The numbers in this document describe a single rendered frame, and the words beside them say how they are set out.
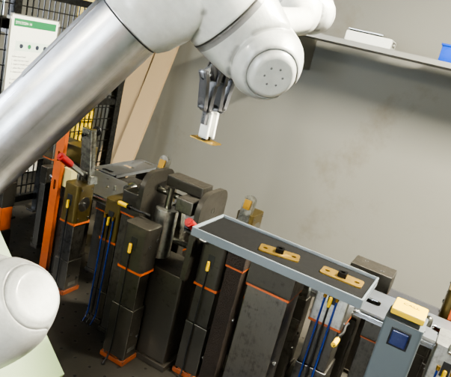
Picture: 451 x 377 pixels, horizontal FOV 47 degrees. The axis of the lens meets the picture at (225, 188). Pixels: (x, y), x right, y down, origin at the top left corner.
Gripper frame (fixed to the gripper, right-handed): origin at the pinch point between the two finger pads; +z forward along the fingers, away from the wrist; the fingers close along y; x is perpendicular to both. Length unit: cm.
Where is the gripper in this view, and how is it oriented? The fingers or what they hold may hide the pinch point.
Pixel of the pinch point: (209, 124)
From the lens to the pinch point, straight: 134.8
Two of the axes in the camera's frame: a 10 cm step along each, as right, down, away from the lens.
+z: -2.1, 9.3, 2.8
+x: -7.4, -3.4, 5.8
